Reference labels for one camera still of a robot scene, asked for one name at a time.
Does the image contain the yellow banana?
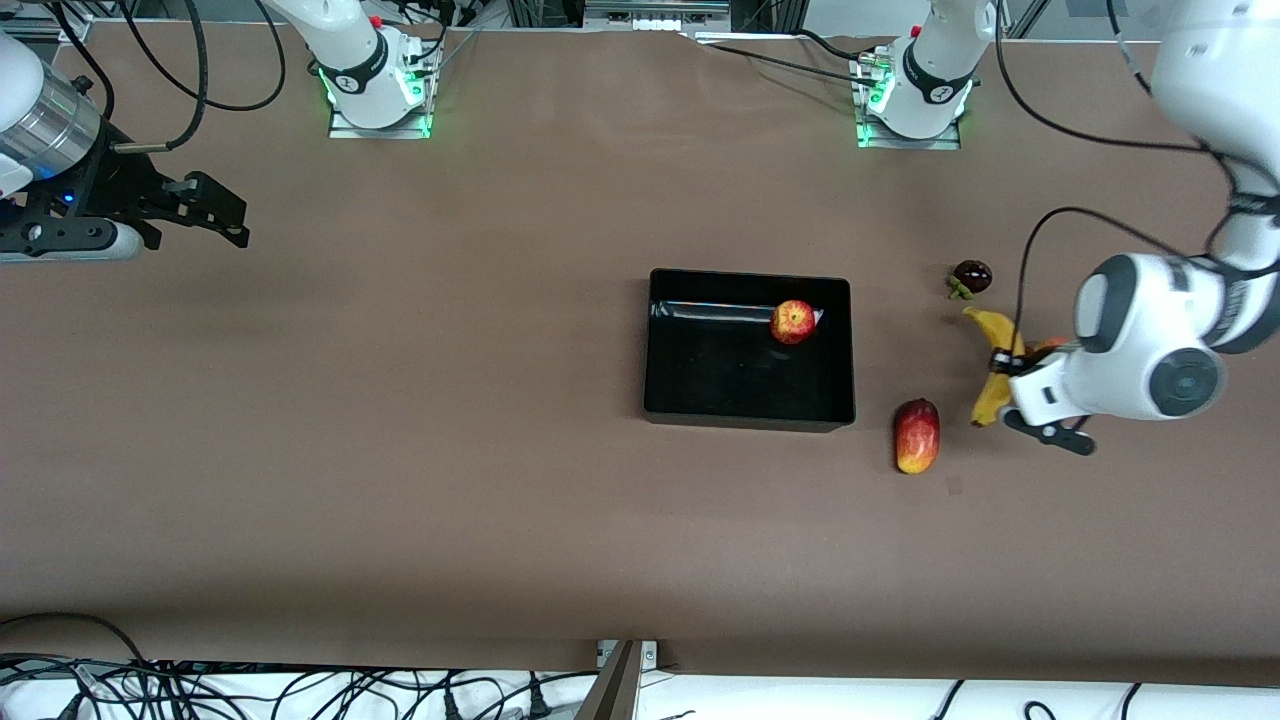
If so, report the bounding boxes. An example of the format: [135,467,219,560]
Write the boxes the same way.
[961,305,1028,430]

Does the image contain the small red yellow apple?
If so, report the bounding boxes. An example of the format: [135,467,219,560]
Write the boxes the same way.
[769,298,818,347]

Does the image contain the black plastic box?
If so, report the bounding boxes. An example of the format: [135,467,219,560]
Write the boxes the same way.
[643,267,858,434]

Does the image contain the dark purple mangosteen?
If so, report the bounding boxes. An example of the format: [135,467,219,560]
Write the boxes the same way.
[946,259,995,302]

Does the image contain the red yellow mango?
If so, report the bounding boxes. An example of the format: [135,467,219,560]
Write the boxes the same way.
[893,397,942,476]

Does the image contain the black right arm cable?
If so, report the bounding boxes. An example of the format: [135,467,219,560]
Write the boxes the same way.
[50,0,287,153]

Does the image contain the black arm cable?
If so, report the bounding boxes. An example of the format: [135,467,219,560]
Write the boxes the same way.
[994,0,1261,353]
[50,0,287,153]

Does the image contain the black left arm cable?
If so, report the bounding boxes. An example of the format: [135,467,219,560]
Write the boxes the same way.
[994,0,1261,353]

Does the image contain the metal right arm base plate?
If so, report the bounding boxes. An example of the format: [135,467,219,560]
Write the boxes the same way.
[326,62,435,140]

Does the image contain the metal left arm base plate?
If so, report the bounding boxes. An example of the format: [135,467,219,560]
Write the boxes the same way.
[855,55,963,152]

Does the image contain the black cable on table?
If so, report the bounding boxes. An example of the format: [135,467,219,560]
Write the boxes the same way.
[688,28,886,89]

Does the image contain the black looped floor cable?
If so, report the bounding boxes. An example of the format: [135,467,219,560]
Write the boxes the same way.
[0,611,153,669]

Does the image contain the metal table edge bracket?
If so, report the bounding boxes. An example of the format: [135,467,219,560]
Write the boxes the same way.
[572,639,661,720]

